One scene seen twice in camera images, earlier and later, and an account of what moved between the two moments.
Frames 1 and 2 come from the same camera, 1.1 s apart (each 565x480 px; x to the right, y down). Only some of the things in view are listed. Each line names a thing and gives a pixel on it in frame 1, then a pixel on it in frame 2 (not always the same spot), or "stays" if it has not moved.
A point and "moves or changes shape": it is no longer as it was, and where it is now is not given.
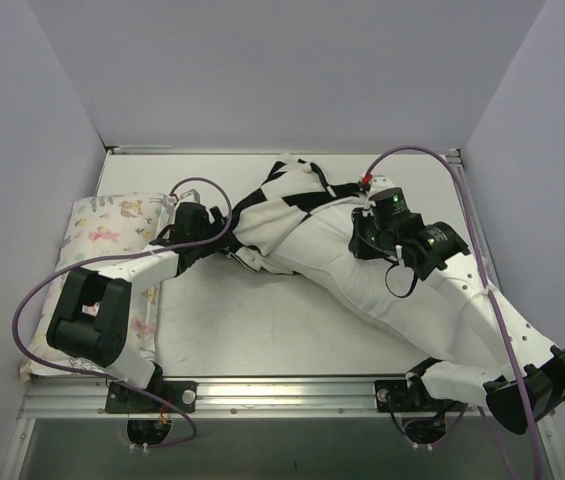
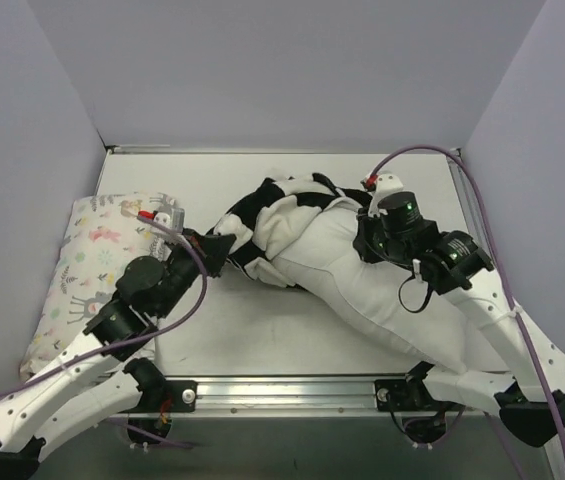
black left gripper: x=217 y=220 -> x=207 y=250
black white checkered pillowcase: x=286 y=197 moves or changes shape
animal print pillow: x=99 y=225 stays
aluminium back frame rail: x=454 y=152 stays
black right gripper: x=360 y=235 stays
